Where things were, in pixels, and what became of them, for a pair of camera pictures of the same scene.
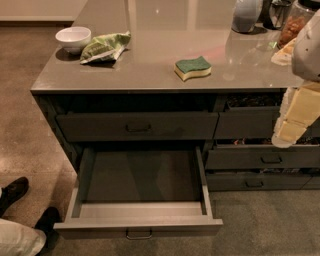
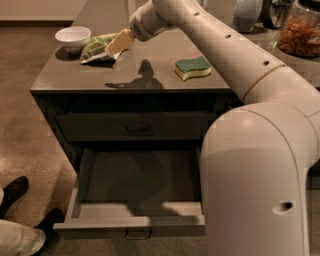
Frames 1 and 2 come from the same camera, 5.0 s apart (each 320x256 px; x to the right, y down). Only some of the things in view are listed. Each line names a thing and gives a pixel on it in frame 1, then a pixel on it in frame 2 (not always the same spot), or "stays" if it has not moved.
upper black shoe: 12,191 stays
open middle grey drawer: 140,192 stays
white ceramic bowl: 74,38 stays
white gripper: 307,53 to 144,24
